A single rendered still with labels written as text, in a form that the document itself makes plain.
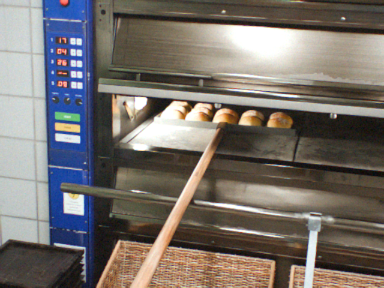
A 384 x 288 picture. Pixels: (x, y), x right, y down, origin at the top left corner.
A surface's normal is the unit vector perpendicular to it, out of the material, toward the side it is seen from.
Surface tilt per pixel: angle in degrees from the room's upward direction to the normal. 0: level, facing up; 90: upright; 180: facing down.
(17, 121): 90
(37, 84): 90
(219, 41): 70
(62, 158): 90
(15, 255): 0
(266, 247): 90
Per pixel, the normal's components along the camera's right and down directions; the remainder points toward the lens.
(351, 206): -0.20, -0.07
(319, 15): -0.23, 0.28
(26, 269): 0.04, -0.95
